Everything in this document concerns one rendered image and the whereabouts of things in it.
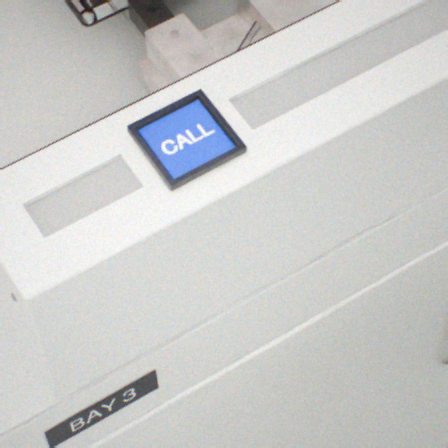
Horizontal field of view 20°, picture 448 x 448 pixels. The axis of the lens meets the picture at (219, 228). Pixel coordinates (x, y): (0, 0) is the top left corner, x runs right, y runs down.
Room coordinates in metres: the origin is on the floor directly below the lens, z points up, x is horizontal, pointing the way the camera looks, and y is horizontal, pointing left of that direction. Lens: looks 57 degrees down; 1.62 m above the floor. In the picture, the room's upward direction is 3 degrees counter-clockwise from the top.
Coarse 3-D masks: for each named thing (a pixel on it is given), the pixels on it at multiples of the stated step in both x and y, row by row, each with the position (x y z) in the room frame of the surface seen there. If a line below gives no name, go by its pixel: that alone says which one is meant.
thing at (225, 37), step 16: (304, 0) 0.68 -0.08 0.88; (320, 0) 0.68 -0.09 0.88; (336, 0) 0.68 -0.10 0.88; (240, 16) 0.67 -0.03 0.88; (208, 32) 0.65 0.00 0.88; (224, 32) 0.65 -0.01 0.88; (240, 32) 0.65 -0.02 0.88; (224, 48) 0.64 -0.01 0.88; (144, 64) 0.63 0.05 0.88; (144, 80) 0.62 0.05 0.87; (160, 80) 0.61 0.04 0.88
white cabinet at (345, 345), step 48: (384, 240) 0.52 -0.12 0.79; (432, 240) 0.54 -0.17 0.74; (288, 288) 0.48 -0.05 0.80; (336, 288) 0.50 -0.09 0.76; (384, 288) 0.52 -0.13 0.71; (432, 288) 0.55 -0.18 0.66; (192, 336) 0.44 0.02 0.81; (240, 336) 0.45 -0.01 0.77; (288, 336) 0.47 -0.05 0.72; (336, 336) 0.50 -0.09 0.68; (384, 336) 0.52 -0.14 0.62; (432, 336) 0.55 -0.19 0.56; (96, 384) 0.40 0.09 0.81; (144, 384) 0.41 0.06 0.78; (192, 384) 0.43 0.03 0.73; (240, 384) 0.45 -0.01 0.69; (288, 384) 0.47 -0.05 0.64; (336, 384) 0.50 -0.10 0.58; (384, 384) 0.53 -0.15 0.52; (432, 384) 0.56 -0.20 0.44; (48, 432) 0.38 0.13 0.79; (96, 432) 0.39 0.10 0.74; (144, 432) 0.41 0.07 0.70; (192, 432) 0.43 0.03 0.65; (240, 432) 0.45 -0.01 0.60; (288, 432) 0.48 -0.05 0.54; (336, 432) 0.50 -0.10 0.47; (384, 432) 0.53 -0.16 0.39; (432, 432) 0.57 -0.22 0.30
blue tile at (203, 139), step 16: (176, 112) 0.51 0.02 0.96; (192, 112) 0.51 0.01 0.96; (208, 112) 0.51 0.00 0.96; (144, 128) 0.50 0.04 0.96; (160, 128) 0.50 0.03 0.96; (176, 128) 0.50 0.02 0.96; (192, 128) 0.50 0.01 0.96; (208, 128) 0.50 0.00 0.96; (160, 144) 0.49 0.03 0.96; (176, 144) 0.49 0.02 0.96; (192, 144) 0.49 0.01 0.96; (208, 144) 0.49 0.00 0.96; (224, 144) 0.49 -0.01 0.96; (160, 160) 0.48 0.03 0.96; (176, 160) 0.48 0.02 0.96; (192, 160) 0.48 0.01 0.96; (208, 160) 0.47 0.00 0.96; (176, 176) 0.46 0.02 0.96
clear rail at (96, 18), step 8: (104, 0) 0.67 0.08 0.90; (112, 0) 0.67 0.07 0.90; (120, 0) 0.67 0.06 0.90; (96, 8) 0.66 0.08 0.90; (104, 8) 0.66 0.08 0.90; (112, 8) 0.66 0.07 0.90; (120, 8) 0.67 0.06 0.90; (96, 16) 0.66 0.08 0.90; (104, 16) 0.66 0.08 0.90; (112, 16) 0.66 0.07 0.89
